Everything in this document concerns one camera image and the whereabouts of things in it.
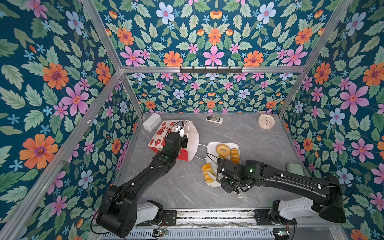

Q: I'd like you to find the pale green object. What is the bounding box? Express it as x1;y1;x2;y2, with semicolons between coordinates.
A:
286;163;305;176

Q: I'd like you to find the pink round clock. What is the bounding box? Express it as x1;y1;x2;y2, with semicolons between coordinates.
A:
258;114;276;130

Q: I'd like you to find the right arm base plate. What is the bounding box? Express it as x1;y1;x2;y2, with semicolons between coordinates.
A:
254;209;297;226

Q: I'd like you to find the white remote control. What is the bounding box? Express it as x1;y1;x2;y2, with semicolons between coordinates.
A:
206;116;224;124

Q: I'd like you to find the red white paper bag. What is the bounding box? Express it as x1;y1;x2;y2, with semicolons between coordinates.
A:
148;120;200;162

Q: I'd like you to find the white plastic box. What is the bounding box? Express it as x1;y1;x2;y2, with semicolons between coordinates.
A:
143;113;162;132

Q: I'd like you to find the long twisted bread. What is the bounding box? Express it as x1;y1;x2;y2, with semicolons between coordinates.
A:
230;148;241;164

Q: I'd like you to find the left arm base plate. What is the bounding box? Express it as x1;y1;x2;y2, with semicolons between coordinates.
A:
137;210;178;227

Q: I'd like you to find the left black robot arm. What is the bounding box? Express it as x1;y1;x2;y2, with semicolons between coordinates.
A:
94;121;188;238

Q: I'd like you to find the black hook rail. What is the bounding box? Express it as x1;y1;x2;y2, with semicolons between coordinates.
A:
179;66;243;74

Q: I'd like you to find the ring donut bread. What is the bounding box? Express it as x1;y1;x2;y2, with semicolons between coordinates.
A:
216;144;231;157

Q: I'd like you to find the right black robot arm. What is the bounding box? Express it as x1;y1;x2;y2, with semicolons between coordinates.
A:
217;159;347;224

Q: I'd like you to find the white rectangular tray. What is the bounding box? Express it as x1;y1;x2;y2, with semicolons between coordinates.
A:
202;142;241;188

